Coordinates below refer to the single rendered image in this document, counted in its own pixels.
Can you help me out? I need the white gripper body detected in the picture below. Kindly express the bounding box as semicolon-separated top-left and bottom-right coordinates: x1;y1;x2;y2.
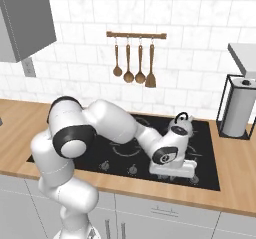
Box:
148;158;198;180

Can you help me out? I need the black hob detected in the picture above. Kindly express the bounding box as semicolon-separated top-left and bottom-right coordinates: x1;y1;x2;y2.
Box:
26;112;222;192

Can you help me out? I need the grey drawer front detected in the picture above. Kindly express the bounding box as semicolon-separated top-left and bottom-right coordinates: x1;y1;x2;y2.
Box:
114;193;222;230

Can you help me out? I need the grey cupboard door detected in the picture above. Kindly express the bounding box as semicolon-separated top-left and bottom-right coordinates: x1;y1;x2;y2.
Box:
114;210;219;239
0;188;49;239
87;206;117;239

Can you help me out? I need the black paper towel holder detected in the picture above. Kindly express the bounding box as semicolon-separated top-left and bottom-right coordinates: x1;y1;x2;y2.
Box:
215;73;256;141

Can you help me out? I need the white paper towel roll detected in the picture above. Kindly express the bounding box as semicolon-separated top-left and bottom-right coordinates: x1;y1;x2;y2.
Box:
221;76;256;138

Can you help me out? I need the wooden spatula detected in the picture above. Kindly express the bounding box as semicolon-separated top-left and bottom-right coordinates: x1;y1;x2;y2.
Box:
144;43;157;89

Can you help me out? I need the small wooden spoon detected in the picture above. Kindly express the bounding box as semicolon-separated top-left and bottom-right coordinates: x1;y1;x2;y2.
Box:
112;43;123;78

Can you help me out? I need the white kettle with black handle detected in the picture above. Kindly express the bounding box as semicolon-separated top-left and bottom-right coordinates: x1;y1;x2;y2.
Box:
167;111;196;141

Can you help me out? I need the grey drawer handle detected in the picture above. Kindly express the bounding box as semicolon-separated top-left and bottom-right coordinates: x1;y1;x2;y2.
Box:
150;206;180;218

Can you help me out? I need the grey cupboard door handle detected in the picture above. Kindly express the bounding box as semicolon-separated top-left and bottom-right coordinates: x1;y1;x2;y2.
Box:
120;221;127;239
104;219;111;239

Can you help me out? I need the grey wall cupboard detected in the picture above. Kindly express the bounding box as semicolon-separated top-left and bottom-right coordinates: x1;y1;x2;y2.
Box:
227;42;256;80
0;0;58;64

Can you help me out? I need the wooden utensil rail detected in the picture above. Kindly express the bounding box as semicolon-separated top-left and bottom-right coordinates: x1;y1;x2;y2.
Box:
106;31;168;40

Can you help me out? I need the grey wall socket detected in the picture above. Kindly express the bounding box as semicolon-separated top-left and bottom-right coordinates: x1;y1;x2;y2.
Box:
22;57;37;79

